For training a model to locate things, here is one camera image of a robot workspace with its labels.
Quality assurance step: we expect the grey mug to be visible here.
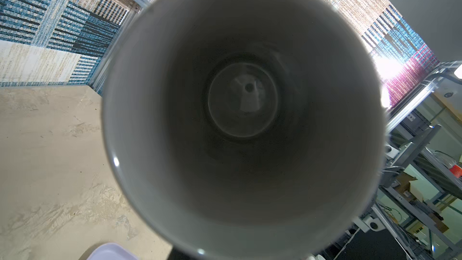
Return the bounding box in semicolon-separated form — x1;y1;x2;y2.
102;0;386;260

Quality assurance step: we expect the lavender silicone tray mat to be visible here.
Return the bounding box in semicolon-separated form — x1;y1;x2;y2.
87;243;138;260

